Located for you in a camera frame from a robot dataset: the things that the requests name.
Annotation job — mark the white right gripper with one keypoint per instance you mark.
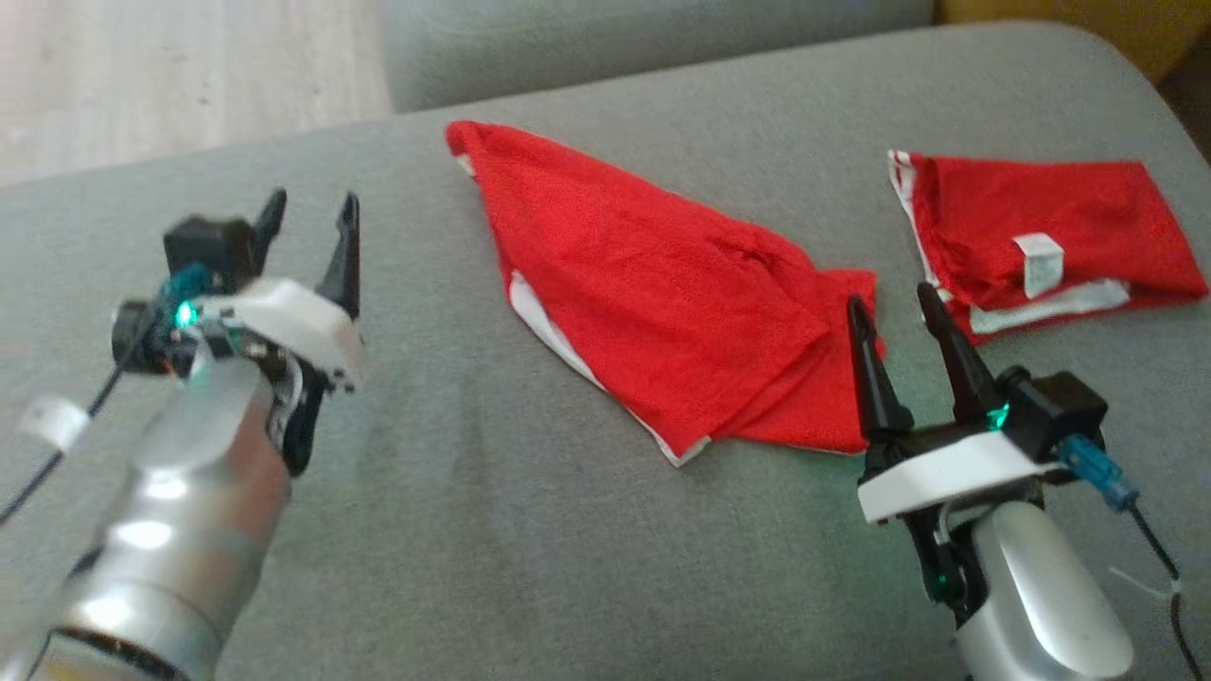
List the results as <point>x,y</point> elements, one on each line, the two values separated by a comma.
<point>946,468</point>

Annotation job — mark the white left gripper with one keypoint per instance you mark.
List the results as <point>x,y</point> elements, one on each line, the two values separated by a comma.
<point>303,326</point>

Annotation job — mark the red number 23 basketball jersey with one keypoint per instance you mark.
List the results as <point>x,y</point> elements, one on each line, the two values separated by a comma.
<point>1069,218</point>

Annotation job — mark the red shorts with white stripe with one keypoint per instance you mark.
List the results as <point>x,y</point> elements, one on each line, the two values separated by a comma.
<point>662,293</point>

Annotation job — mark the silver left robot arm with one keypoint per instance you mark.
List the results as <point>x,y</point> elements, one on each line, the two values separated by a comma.
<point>180,539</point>

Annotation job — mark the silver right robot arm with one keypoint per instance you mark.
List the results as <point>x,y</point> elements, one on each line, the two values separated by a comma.
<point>1041,596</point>

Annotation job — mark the large grey sofa seat cushion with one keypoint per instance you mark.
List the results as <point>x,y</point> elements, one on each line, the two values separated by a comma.
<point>520,530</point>

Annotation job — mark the grey sofa chaise cushion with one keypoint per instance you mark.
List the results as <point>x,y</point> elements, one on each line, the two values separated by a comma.
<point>615,43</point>

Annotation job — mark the yellow sofa back cushion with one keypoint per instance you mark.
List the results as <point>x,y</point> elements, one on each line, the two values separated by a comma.
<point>1079,24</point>

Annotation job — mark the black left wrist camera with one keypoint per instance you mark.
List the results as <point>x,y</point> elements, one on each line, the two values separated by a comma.
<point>208,246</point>

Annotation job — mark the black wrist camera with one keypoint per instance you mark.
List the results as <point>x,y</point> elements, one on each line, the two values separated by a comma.
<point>208,246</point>
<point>1055,411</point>

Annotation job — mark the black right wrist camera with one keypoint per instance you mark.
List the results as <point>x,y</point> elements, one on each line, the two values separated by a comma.
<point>1055,411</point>

